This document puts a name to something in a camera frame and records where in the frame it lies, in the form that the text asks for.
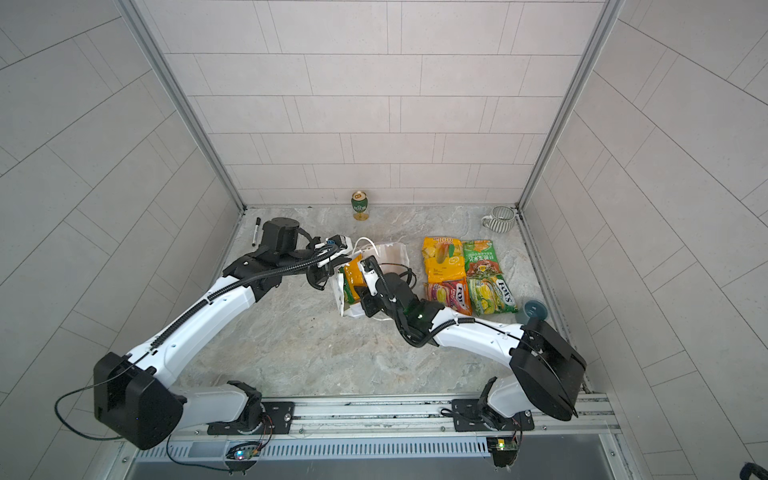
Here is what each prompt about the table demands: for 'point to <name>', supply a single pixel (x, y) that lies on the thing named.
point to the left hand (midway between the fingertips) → (354, 252)
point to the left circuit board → (244, 451)
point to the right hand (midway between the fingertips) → (358, 287)
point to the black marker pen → (258, 221)
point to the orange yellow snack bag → (353, 276)
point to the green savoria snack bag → (490, 295)
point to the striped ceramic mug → (501, 220)
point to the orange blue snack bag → (453, 294)
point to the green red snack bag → (482, 265)
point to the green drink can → (359, 202)
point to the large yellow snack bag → (444, 259)
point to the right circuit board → (503, 448)
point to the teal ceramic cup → (535, 309)
